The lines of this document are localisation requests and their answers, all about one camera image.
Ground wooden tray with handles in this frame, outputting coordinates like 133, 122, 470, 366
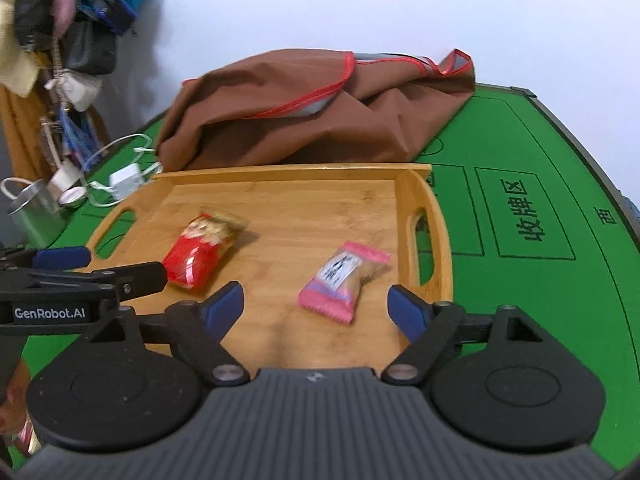
86, 162, 455, 368

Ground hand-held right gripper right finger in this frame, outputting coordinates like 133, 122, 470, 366
381, 284, 546, 387

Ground small round tin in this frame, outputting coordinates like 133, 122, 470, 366
57, 186, 90, 208

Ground brown cloth bag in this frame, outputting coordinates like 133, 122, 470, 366
155, 48, 476, 173

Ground metal mug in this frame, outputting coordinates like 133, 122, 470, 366
1, 177, 68, 248

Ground black pouch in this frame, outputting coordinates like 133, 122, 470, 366
62, 17, 118, 76

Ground blue lanyards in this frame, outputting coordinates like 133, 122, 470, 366
57, 105, 98, 161

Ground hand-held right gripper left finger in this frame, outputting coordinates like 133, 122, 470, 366
90, 281, 251, 387

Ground white charger with cable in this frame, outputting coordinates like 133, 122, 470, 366
80, 133, 163, 208

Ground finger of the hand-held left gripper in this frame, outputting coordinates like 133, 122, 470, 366
0, 246, 92, 273
22, 261, 168, 298

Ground black bag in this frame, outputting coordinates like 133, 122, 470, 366
13, 0, 61, 53

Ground small white bag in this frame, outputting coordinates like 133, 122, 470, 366
50, 67, 103, 111

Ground pink snack packet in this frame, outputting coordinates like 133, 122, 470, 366
297, 241, 392, 325

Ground orange-brown coat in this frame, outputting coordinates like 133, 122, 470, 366
0, 85, 111, 181

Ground red snack packet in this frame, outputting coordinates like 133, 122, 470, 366
161, 212, 250, 293

